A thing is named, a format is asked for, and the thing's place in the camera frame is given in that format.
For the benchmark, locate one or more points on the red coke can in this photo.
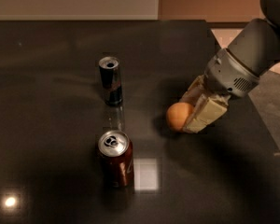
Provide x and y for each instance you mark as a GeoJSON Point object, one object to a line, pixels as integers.
{"type": "Point", "coordinates": [115, 150]}

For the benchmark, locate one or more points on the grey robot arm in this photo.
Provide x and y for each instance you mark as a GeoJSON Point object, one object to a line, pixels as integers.
{"type": "Point", "coordinates": [257, 47]}

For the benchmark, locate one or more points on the dark slim energy drink can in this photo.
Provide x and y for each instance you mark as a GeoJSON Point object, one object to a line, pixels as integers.
{"type": "Point", "coordinates": [111, 80]}

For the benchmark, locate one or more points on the orange fruit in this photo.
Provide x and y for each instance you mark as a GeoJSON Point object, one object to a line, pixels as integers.
{"type": "Point", "coordinates": [177, 115]}

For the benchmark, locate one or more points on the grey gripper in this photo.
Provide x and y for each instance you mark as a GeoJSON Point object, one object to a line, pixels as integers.
{"type": "Point", "coordinates": [230, 72]}

